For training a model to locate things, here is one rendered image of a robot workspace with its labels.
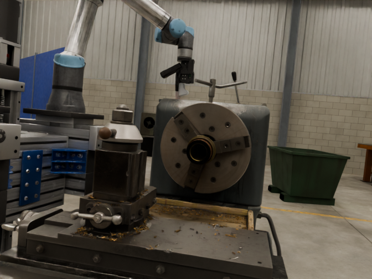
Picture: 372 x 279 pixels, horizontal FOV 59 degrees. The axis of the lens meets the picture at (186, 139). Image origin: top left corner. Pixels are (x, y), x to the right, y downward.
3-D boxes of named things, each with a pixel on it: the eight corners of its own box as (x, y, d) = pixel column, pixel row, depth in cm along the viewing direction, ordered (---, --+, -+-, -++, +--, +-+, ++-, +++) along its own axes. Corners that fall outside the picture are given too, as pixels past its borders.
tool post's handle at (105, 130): (107, 138, 56) (108, 126, 55) (118, 139, 55) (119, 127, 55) (96, 139, 51) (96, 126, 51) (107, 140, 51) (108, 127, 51)
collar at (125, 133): (108, 138, 63) (109, 122, 63) (148, 141, 62) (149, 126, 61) (88, 139, 55) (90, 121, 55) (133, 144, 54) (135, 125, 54)
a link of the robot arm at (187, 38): (175, 27, 165) (191, 30, 168) (174, 50, 165) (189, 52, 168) (180, 24, 157) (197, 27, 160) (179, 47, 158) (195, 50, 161)
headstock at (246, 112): (174, 172, 192) (180, 105, 190) (257, 182, 184) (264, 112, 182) (142, 191, 134) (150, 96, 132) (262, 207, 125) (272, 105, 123)
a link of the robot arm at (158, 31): (160, 21, 150) (182, 25, 154) (154, 27, 161) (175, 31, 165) (159, 39, 151) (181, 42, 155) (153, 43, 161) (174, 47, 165)
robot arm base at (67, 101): (37, 109, 129) (39, 83, 128) (62, 111, 143) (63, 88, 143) (69, 112, 124) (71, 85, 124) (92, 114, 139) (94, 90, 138)
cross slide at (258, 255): (60, 223, 70) (61, 202, 70) (265, 256, 62) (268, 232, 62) (3, 252, 54) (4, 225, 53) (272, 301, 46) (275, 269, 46)
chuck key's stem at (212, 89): (210, 111, 115) (213, 78, 115) (205, 111, 116) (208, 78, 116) (213, 112, 117) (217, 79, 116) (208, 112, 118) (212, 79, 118)
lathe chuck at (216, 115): (163, 183, 125) (170, 100, 124) (246, 194, 120) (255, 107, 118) (156, 187, 117) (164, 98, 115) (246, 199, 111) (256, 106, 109)
